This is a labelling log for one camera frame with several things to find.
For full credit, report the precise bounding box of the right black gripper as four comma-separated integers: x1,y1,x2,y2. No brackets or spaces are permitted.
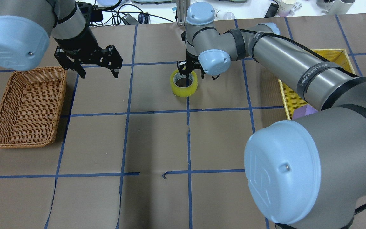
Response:
177,49,205,79

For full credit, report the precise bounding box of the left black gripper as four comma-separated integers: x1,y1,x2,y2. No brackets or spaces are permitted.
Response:
54,27,123,79

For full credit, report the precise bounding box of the yellow tape roll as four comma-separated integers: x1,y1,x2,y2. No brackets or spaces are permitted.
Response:
170,70,199,97

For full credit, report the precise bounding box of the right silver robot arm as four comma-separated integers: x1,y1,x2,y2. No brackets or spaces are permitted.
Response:
177,2,366,229

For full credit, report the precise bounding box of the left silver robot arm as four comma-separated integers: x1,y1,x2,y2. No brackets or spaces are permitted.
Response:
0,0,123,78

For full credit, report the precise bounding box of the black power adapter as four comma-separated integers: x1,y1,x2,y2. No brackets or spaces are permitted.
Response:
76,2,103,24

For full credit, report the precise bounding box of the white light bulb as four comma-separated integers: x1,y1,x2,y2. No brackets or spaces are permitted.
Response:
214,9,236,20

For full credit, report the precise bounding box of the brown wicker basket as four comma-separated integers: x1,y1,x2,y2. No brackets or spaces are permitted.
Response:
0,66,67,149

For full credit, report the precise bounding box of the yellow woven tray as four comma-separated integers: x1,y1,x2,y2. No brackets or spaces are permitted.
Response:
278,48,355,120

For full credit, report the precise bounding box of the white cup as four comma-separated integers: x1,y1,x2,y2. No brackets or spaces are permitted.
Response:
277,0,297,17

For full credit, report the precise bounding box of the purple foam block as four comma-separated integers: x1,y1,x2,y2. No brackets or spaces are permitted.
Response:
291,104,319,120

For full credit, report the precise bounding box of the aluminium frame post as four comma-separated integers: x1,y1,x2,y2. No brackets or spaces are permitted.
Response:
176,0,191,26

